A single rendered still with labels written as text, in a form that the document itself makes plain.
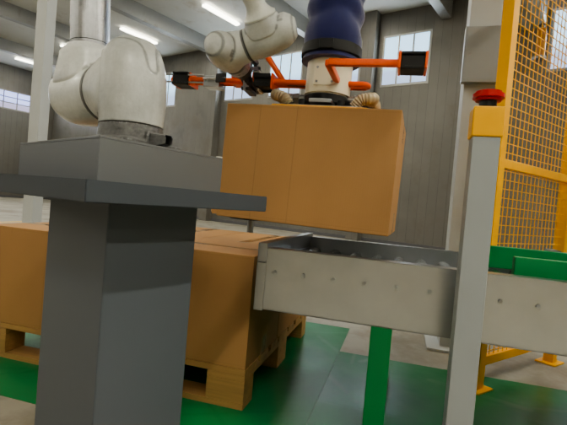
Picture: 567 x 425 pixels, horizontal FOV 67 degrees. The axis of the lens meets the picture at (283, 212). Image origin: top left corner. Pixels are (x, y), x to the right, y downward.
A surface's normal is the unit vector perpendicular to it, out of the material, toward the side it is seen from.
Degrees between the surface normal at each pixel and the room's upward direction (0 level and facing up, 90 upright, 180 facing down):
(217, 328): 90
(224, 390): 90
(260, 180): 90
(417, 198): 90
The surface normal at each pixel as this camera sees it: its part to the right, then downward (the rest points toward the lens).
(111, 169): 0.81, 0.08
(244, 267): -0.26, 0.00
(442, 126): -0.58, -0.03
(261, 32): -0.14, 0.52
